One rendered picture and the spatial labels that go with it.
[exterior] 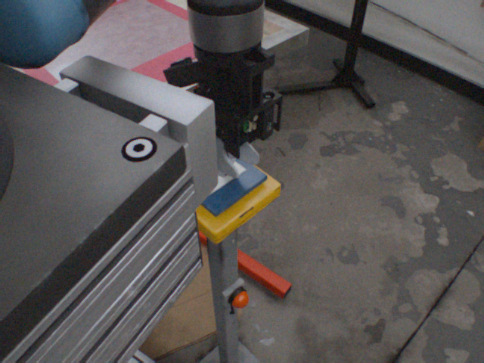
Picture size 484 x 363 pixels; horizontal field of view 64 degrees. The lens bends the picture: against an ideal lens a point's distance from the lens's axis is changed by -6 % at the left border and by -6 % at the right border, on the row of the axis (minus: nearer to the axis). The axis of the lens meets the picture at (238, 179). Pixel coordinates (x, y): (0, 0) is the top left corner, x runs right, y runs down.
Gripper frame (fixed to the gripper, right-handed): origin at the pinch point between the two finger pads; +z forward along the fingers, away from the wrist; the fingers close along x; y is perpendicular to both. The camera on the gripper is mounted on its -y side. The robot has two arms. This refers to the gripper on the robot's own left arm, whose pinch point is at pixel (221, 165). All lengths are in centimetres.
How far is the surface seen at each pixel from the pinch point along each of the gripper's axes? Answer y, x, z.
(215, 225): 5.3, -6.1, 3.0
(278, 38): -18.2, 32.3, -0.7
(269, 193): 6.4, 3.2, 3.3
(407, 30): -64, 211, 75
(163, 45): -37.8, 17.5, 2.6
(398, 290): 21, 67, 99
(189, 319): -25, 2, 96
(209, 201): 2.8, -4.8, 1.2
